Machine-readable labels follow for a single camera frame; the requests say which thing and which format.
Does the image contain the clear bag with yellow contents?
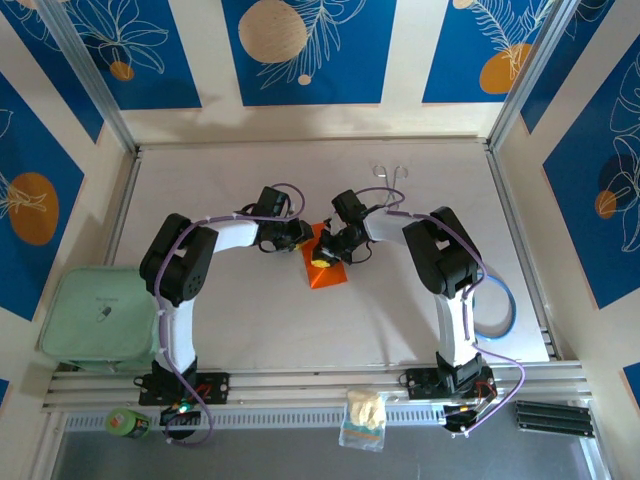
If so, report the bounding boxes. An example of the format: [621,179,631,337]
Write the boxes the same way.
[338,388,387,454]

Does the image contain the grey slotted cable duct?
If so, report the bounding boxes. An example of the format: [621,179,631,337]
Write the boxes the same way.
[64,405,521,432]

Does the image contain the black controller board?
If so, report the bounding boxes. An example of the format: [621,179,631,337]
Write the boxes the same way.
[158,402,203,429]
[442,399,496,439]

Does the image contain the aluminium mounting rail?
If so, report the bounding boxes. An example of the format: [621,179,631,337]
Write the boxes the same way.
[42,362,594,412]

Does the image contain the blue stethoscope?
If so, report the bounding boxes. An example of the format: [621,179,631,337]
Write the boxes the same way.
[472,272,518,343]

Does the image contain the green round can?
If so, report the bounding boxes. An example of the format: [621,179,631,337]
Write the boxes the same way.
[105,407,151,440]

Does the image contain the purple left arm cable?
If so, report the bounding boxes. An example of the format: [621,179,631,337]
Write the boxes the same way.
[153,182,307,449]

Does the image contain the aluminium frame post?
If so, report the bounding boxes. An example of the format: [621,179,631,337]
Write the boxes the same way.
[487,0,584,151]
[37,0,139,154]

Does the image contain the orange paper sheet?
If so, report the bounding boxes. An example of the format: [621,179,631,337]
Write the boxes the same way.
[299,223,349,291]

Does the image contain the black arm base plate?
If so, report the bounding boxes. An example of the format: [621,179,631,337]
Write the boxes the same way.
[138,370,231,406]
[399,367,499,401]

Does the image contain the metal forceps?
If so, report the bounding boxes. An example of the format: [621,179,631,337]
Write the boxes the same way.
[370,162,409,206]

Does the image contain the aluminium table side rail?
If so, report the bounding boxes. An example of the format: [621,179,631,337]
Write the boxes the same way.
[102,147,144,271]
[485,144,557,360]

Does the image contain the black ribbed block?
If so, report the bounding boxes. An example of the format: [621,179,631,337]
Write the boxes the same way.
[514,399,591,439]

